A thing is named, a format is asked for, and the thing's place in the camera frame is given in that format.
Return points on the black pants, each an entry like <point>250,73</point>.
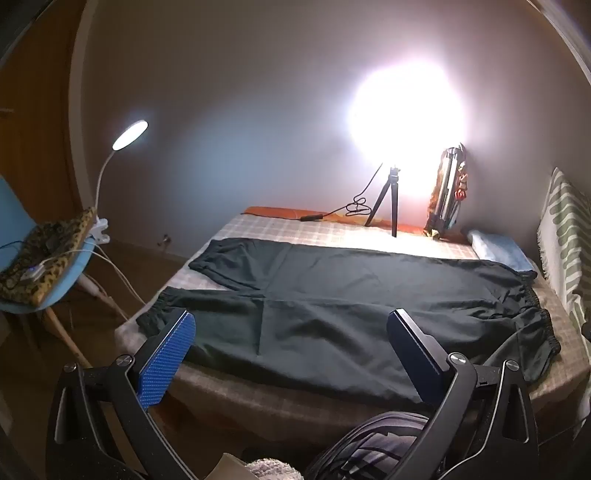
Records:
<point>323,295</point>

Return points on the folded silver tripod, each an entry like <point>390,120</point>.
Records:
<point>445,184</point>

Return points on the orange bed sheet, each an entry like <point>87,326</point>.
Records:
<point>272,212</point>

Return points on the white fuzzy cloth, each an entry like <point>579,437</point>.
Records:
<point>272,470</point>

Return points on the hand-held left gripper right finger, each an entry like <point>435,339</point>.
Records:
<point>415,353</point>

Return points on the white clip-on gooseneck lamp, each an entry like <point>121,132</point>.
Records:
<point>130,134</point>

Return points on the light blue folded towel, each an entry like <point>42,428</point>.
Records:
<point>501,247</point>

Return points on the dark striped cloth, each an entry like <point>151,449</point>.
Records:
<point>364,447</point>

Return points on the leopard print cushion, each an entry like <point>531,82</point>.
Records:
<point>51,235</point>

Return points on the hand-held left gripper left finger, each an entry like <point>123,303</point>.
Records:
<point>166,355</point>

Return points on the bright light on black tripod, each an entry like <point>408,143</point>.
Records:
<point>393,203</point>

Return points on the blue chair with wooden legs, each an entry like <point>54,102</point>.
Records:
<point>11,207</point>

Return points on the green and white striped cushion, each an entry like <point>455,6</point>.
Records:
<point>565,217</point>

